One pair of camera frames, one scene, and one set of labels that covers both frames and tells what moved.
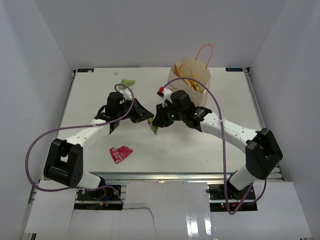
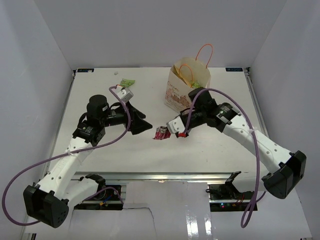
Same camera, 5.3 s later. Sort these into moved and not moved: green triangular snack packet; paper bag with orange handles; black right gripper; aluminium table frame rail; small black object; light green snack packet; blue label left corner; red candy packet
Moved: green triangular snack packet; black right gripper; red candy packet
Not moved: light green snack packet; blue label left corner; paper bag with orange handles; small black object; aluminium table frame rail
